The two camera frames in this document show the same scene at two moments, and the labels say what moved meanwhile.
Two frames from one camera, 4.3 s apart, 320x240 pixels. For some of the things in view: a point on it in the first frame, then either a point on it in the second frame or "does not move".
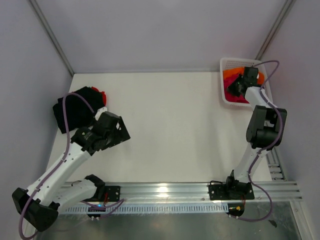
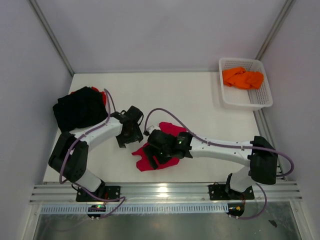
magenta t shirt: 228,96 to 143,164
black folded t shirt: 78,113 does not move
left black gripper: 121,135 to 136,136
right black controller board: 236,209 does not move
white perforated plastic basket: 227,63 does not move
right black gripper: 231,89 to 151,150
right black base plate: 230,191 does not move
